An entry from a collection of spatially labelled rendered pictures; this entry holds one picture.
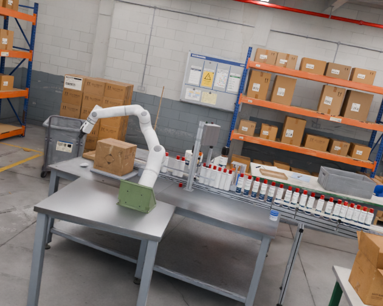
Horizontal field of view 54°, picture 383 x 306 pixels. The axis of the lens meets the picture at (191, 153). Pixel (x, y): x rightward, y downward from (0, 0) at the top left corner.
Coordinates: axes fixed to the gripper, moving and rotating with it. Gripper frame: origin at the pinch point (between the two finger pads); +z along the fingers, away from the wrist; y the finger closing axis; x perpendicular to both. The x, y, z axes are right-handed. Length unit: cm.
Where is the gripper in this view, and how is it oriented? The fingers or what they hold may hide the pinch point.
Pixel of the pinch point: (81, 136)
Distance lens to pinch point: 355.0
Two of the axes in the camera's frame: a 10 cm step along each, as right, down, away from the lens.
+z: -5.7, 8.2, 0.6
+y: 3.3, 1.6, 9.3
